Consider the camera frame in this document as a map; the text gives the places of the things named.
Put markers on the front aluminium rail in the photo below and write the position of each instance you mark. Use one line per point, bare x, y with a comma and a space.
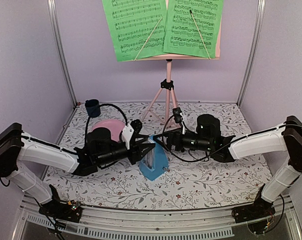
111, 223

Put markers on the blue melodica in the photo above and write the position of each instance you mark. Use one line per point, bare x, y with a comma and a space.
160, 164

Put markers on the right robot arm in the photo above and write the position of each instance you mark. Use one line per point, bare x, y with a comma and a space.
283, 140

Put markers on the left aluminium frame post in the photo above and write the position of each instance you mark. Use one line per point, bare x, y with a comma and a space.
59, 44

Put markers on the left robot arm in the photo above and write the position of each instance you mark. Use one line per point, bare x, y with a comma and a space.
17, 147

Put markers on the aluminium frame post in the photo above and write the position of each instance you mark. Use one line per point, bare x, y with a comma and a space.
252, 53
59, 44

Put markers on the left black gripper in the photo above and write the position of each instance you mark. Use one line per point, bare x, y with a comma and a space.
137, 147

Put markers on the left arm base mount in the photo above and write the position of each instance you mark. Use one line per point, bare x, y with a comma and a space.
69, 211

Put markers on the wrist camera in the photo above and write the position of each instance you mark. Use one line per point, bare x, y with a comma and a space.
178, 116
130, 132

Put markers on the dark blue cup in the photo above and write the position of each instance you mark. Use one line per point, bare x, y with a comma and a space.
93, 108

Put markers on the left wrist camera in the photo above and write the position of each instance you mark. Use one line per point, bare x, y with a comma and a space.
130, 132

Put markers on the green sheet music stack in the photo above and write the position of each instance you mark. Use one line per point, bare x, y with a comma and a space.
193, 28

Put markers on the clear metronome front cover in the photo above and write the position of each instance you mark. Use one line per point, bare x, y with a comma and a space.
148, 159

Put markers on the green sheet music page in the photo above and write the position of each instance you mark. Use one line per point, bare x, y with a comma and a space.
137, 27

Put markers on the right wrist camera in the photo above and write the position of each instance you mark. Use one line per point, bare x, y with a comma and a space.
178, 116

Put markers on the floral table mat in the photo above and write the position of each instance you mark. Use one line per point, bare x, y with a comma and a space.
182, 186

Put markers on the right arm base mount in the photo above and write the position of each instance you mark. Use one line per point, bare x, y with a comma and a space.
254, 211

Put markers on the right aluminium frame post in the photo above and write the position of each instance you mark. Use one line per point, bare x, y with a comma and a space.
252, 53

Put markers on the pink plate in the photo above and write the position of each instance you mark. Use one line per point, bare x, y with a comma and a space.
115, 126

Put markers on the pink music stand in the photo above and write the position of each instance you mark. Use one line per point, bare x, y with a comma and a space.
167, 84

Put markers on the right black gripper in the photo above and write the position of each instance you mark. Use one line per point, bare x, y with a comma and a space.
171, 136

